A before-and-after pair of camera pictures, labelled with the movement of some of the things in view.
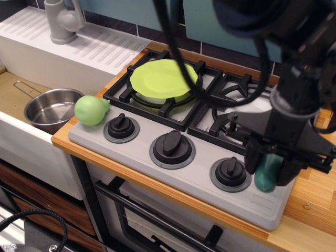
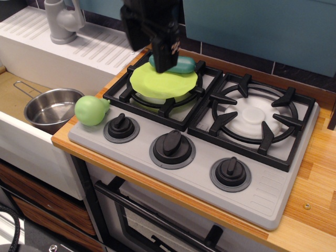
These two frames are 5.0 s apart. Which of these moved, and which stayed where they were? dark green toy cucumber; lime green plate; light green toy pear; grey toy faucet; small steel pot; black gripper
Moved: black gripper; dark green toy cucumber
Stayed: grey toy faucet; small steel pot; lime green plate; light green toy pear
